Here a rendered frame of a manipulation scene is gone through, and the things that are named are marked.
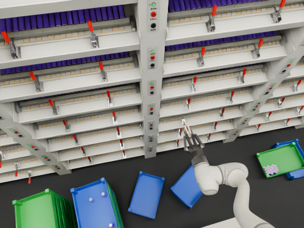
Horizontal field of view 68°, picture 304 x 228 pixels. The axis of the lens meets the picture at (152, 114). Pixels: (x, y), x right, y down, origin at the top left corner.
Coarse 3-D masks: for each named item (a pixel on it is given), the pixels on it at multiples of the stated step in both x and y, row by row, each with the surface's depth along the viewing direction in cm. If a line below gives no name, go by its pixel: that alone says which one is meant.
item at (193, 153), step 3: (192, 144) 137; (189, 147) 136; (195, 147) 135; (198, 147) 135; (201, 147) 136; (189, 150) 134; (192, 150) 134; (195, 150) 131; (198, 150) 131; (201, 150) 133; (192, 153) 132; (195, 153) 130; (198, 153) 130; (201, 153) 130; (192, 156) 131; (195, 156) 130
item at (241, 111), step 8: (240, 104) 155; (208, 112) 155; (216, 112) 156; (224, 112) 156; (232, 112) 157; (240, 112) 157; (168, 120) 152; (192, 120) 153; (200, 120) 154; (208, 120) 154; (216, 120) 155; (160, 128) 151; (168, 128) 151; (176, 128) 155
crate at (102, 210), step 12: (72, 192) 132; (84, 192) 138; (96, 192) 138; (108, 192) 133; (84, 204) 134; (96, 204) 134; (108, 204) 134; (84, 216) 131; (96, 216) 131; (108, 216) 131
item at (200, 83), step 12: (204, 72) 119; (216, 72) 119; (228, 72) 120; (240, 72) 121; (252, 72) 123; (264, 72) 124; (168, 84) 118; (180, 84) 118; (192, 84) 117; (204, 84) 120; (216, 84) 121; (228, 84) 121; (240, 84) 122; (252, 84) 124; (168, 96) 117; (180, 96) 120
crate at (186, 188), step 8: (192, 168) 187; (184, 176) 183; (192, 176) 183; (176, 184) 180; (184, 184) 180; (192, 184) 180; (176, 192) 177; (184, 192) 177; (192, 192) 177; (200, 192) 177; (184, 200) 174; (192, 200) 174
